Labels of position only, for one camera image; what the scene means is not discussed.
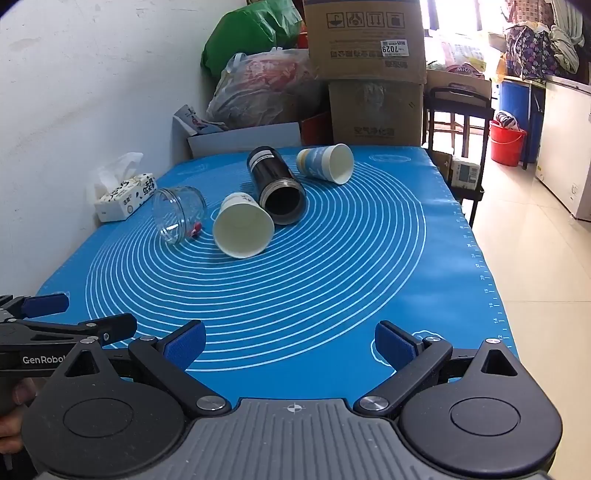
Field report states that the small white carton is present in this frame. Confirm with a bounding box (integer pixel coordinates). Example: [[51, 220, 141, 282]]
[[450, 157, 484, 189]]

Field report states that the flat cardboard box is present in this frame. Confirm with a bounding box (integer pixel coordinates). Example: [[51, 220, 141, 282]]
[[426, 69, 493, 110]]

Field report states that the person's left hand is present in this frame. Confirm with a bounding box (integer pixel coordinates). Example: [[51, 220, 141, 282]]
[[0, 382, 36, 457]]

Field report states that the blue plastic barrel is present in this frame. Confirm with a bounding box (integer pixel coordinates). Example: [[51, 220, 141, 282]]
[[501, 78, 546, 165]]

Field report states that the white chest freezer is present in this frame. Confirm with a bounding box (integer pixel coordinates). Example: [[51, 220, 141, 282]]
[[534, 75, 591, 220]]

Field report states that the blue silicone baking mat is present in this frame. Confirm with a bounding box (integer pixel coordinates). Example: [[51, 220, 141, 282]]
[[34, 144, 520, 409]]

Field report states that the small brown box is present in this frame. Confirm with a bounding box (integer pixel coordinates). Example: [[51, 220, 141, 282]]
[[431, 150, 453, 182]]

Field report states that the clear plastic bag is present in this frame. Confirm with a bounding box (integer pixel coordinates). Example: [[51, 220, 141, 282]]
[[206, 46, 325, 131]]

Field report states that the white open box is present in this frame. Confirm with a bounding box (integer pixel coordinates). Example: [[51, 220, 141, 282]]
[[173, 105, 303, 160]]

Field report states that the large labelled cardboard box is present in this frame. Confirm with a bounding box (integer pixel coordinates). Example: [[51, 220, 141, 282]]
[[302, 0, 428, 85]]

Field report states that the plain cardboard box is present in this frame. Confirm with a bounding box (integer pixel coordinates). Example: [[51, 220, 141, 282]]
[[328, 79, 426, 147]]

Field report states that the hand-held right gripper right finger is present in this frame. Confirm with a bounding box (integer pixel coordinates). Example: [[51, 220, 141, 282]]
[[353, 322, 525, 418]]

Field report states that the grey green cloth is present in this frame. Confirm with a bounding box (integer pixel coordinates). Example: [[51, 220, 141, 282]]
[[549, 0, 581, 75]]

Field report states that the purple floral bag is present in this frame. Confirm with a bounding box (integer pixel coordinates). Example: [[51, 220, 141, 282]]
[[505, 22, 557, 82]]

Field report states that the white printed bag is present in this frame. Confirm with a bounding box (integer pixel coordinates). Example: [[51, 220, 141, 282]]
[[425, 31, 491, 75]]

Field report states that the green plastic bag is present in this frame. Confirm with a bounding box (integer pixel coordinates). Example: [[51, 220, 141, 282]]
[[201, 0, 306, 80]]

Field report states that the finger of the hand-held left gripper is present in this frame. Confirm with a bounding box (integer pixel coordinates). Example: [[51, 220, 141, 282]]
[[18, 313, 138, 346], [0, 292, 70, 322]]

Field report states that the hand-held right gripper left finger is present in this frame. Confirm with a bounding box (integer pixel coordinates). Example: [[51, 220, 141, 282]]
[[55, 320, 232, 418]]

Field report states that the dark red box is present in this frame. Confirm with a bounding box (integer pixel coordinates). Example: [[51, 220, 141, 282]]
[[299, 112, 333, 147]]

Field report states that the white blue paper cup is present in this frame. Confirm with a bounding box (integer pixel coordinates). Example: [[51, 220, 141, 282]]
[[212, 192, 276, 258], [296, 143, 355, 185]]

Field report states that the clear glass jar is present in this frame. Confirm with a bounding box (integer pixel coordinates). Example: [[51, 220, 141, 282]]
[[151, 186, 208, 246]]

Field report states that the black insulated cup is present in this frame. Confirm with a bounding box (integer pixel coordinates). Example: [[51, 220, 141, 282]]
[[246, 147, 307, 226]]

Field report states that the white tissue pack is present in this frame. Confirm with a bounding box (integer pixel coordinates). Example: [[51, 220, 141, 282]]
[[88, 152, 158, 223]]

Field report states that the black metal chair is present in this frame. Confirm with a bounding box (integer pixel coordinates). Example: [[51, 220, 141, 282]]
[[422, 83, 493, 230]]

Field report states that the red plastic bucket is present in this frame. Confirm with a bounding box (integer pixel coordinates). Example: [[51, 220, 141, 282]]
[[489, 119, 527, 167]]

